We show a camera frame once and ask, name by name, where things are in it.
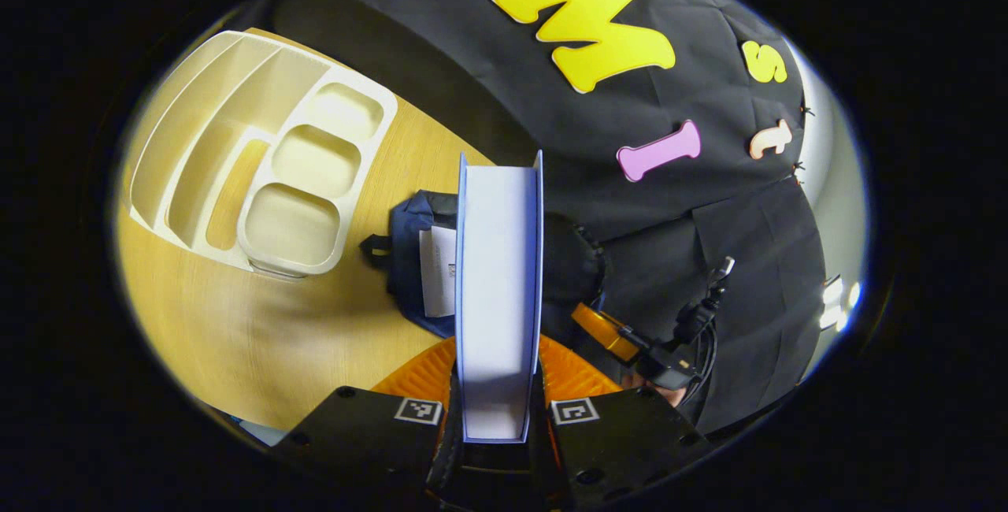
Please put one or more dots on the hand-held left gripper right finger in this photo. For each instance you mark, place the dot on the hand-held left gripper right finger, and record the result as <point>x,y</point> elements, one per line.
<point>622,449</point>

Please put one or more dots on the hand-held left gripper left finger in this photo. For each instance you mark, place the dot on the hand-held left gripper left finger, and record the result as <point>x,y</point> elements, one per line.
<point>362,441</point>

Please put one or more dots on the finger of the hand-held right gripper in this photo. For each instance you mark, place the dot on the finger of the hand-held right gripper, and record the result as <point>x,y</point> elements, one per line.
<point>602,331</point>

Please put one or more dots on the navy blue schoolbag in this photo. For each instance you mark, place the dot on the navy blue schoolbag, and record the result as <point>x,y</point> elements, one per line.
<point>409,276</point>

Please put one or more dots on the cream plastic bookshelf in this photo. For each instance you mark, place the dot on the cream plastic bookshelf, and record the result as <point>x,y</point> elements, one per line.
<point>236,102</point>

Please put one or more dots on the black backdrop cloth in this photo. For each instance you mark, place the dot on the black backdrop cloth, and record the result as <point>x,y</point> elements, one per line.
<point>441,63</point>

